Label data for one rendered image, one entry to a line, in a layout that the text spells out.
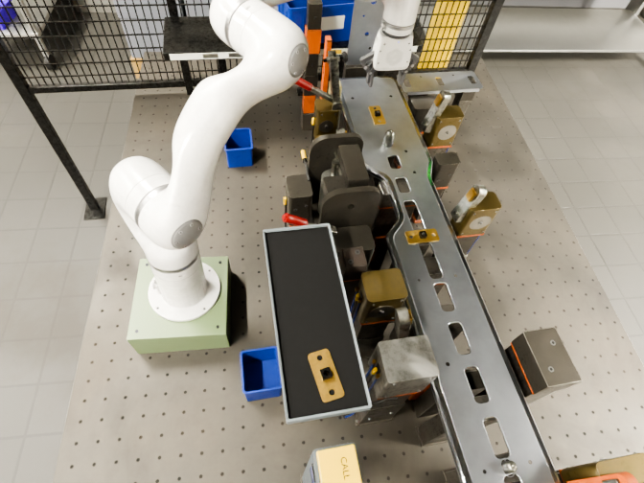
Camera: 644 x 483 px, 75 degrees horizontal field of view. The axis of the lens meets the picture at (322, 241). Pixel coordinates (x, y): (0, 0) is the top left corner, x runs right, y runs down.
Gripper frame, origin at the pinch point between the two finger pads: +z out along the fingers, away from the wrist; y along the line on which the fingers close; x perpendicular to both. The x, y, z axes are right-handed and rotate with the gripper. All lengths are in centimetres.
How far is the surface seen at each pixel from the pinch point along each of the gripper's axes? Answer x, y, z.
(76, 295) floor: 4, -127, 112
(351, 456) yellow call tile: -94, -31, -4
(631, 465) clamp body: -103, 20, 6
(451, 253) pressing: -53, 6, 12
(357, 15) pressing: 26.4, -2.7, -4.7
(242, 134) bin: 21, -42, 36
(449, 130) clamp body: -8.7, 21.6, 12.9
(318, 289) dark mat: -66, -31, -4
